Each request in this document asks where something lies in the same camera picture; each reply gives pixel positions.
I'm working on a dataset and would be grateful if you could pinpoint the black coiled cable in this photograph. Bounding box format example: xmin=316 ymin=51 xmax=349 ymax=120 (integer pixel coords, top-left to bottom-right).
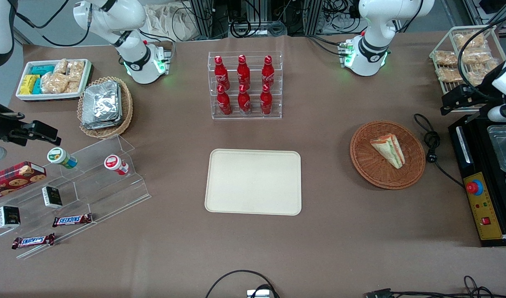
xmin=230 ymin=18 xmax=252 ymax=38

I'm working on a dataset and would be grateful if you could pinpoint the green lid yogurt cup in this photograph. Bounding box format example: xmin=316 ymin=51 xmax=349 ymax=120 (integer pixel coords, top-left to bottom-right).
xmin=47 ymin=147 xmax=78 ymax=169

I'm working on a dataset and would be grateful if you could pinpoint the red tartan cookie box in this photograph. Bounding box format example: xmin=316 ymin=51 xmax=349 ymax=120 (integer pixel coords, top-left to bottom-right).
xmin=0 ymin=161 xmax=47 ymax=203

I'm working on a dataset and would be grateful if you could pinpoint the black looped cable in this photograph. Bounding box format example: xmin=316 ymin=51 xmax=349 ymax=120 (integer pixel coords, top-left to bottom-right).
xmin=205 ymin=269 xmax=281 ymax=298

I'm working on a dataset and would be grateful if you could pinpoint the white cloth bag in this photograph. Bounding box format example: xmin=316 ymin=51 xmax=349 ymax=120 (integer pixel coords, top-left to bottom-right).
xmin=145 ymin=3 xmax=188 ymax=42

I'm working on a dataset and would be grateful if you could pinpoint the black cable with connector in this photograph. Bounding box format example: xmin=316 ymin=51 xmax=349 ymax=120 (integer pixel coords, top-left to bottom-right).
xmin=364 ymin=275 xmax=506 ymax=298

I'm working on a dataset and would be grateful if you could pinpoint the clear bag of brown snacks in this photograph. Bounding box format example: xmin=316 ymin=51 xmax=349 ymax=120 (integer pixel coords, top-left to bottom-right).
xmin=462 ymin=48 xmax=492 ymax=65
xmin=453 ymin=32 xmax=486 ymax=50
xmin=436 ymin=67 xmax=463 ymax=83
xmin=464 ymin=60 xmax=501 ymax=87
xmin=434 ymin=50 xmax=459 ymax=66

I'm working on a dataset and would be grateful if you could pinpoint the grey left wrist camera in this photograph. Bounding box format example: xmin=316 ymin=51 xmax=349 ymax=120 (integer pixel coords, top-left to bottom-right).
xmin=487 ymin=104 xmax=506 ymax=123

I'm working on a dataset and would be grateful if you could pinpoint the Snickers chocolate bar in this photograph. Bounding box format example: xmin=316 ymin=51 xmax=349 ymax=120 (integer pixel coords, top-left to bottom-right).
xmin=11 ymin=233 xmax=56 ymax=250
xmin=52 ymin=213 xmax=93 ymax=228

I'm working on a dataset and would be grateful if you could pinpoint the oval light wicker basket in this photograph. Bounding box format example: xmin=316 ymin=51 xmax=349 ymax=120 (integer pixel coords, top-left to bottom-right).
xmin=77 ymin=76 xmax=134 ymax=139

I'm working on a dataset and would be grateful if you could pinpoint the beige rectangular tray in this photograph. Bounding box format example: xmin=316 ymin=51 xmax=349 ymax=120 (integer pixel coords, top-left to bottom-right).
xmin=205 ymin=149 xmax=302 ymax=216

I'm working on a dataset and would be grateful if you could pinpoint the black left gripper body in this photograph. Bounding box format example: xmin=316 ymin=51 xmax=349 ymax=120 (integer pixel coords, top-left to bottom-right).
xmin=467 ymin=77 xmax=504 ymax=110

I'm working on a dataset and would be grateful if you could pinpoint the red lid yogurt cup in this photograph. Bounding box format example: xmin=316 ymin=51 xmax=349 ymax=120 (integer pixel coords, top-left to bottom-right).
xmin=104 ymin=154 xmax=130 ymax=176

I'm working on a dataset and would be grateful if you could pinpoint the white rectangular snack tray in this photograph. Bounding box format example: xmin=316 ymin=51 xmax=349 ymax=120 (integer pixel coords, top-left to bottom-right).
xmin=15 ymin=58 xmax=92 ymax=101

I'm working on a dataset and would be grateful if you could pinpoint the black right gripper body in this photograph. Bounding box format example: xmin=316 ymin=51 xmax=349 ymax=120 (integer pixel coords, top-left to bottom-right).
xmin=0 ymin=99 xmax=32 ymax=146

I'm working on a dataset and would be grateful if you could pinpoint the small black box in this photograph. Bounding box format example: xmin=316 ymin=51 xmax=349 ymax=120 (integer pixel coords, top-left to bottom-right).
xmin=0 ymin=205 xmax=21 ymax=229
xmin=42 ymin=186 xmax=63 ymax=209

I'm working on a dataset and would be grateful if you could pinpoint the yellow snack pack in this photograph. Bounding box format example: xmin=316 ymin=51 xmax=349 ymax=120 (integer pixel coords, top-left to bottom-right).
xmin=20 ymin=74 xmax=41 ymax=95

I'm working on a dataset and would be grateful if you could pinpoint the clear acrylic stepped display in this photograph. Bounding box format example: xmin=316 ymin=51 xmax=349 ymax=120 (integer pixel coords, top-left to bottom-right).
xmin=0 ymin=134 xmax=152 ymax=260

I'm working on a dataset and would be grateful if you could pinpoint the black power cable with plug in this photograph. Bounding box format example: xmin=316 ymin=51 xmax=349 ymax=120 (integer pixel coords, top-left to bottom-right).
xmin=413 ymin=113 xmax=465 ymax=189

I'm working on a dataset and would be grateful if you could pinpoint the silver foil packet stack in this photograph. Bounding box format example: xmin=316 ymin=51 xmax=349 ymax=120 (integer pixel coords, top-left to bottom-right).
xmin=81 ymin=80 xmax=123 ymax=130

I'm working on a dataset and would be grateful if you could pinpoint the triangular sandwich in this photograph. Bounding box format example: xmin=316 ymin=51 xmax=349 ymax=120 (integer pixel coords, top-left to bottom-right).
xmin=369 ymin=135 xmax=405 ymax=169

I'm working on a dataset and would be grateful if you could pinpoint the aluminium frame post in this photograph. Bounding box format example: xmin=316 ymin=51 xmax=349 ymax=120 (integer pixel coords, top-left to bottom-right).
xmin=190 ymin=0 xmax=214 ymax=40
xmin=304 ymin=0 xmax=323 ymax=35

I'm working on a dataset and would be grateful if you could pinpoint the round brown wicker basket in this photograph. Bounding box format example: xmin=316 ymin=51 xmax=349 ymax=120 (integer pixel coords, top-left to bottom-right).
xmin=350 ymin=120 xmax=426 ymax=190

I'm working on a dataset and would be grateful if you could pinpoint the red cola bottle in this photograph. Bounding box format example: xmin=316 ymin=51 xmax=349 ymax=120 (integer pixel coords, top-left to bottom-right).
xmin=261 ymin=55 xmax=275 ymax=87
xmin=237 ymin=54 xmax=251 ymax=88
xmin=237 ymin=84 xmax=252 ymax=115
xmin=217 ymin=85 xmax=232 ymax=116
xmin=214 ymin=55 xmax=230 ymax=90
xmin=260 ymin=84 xmax=274 ymax=115

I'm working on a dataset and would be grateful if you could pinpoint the black machine with yellow panel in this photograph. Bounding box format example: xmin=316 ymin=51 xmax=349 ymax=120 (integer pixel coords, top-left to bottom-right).
xmin=448 ymin=113 xmax=506 ymax=248

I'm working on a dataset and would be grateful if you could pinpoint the white wire rack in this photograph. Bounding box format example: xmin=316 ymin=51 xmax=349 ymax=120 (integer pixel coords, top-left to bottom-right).
xmin=429 ymin=25 xmax=506 ymax=113

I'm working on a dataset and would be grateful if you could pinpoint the clear acrylic bottle rack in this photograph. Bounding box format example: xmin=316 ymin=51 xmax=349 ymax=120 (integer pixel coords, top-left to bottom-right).
xmin=207 ymin=51 xmax=283 ymax=120

